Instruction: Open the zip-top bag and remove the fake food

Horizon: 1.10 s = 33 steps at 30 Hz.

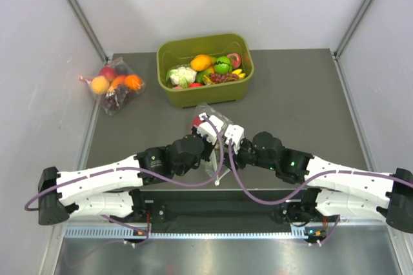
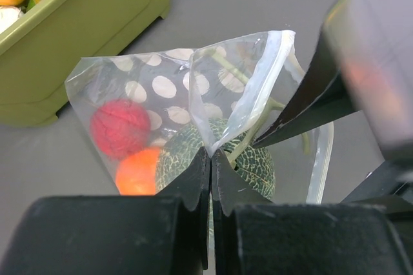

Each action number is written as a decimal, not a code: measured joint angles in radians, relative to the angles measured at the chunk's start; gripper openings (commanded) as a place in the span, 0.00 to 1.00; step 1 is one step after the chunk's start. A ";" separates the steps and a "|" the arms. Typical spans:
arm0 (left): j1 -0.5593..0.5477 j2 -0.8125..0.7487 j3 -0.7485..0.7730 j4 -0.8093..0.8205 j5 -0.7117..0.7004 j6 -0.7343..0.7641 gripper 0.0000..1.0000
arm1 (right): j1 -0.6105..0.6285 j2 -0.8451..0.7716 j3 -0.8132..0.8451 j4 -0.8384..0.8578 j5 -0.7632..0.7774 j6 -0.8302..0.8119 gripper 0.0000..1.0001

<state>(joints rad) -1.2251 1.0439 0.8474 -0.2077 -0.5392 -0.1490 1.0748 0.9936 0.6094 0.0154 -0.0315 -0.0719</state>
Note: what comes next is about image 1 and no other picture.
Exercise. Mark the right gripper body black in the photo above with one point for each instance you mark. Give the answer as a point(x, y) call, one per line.
point(246, 155)

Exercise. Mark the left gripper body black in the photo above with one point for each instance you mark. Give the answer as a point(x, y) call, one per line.
point(209, 145)

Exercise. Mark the polka dot zip top bag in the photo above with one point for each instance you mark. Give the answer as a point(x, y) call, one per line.
point(210, 157)

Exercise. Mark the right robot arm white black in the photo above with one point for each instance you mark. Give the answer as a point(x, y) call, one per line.
point(330, 189)

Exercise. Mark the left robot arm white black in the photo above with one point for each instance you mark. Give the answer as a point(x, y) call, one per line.
point(113, 189)

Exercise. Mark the fake red fruit in bag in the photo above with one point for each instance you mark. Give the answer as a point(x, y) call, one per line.
point(196, 121)

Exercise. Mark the fake purple grapes bunch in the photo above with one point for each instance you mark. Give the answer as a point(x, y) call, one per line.
point(223, 78)

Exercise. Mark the fake cauliflower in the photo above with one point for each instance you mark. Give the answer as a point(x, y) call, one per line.
point(182, 76)

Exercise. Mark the fake yellow banana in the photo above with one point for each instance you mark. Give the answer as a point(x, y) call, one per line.
point(238, 74)

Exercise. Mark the fake green apple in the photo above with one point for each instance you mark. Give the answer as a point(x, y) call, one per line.
point(223, 65)

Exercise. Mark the fake orange mango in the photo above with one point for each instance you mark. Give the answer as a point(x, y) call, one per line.
point(201, 62)

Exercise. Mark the fake pink apple slice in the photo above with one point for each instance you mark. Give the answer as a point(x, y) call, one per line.
point(235, 59)

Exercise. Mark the clear bag of fake fruit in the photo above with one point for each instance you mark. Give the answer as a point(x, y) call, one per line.
point(115, 85)

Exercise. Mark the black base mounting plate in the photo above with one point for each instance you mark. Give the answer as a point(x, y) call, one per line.
point(224, 210)

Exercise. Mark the green plastic bin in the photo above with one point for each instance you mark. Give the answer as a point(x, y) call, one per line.
point(178, 53)

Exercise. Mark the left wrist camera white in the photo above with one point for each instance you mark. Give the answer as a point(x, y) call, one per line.
point(210, 126)

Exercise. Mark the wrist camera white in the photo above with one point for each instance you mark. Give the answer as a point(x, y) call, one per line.
point(210, 126)
point(234, 134)

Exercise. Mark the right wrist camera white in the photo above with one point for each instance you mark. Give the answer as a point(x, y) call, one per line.
point(234, 134)

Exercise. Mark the grey slotted cable duct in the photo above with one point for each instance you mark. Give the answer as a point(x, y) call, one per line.
point(117, 232)

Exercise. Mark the left aluminium frame post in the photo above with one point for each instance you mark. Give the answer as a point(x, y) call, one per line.
point(87, 29)

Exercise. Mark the aluminium frame post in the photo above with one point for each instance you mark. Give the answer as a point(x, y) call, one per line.
point(87, 29)
point(352, 28)

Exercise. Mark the right aluminium frame post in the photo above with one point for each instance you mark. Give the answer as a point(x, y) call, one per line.
point(352, 28)

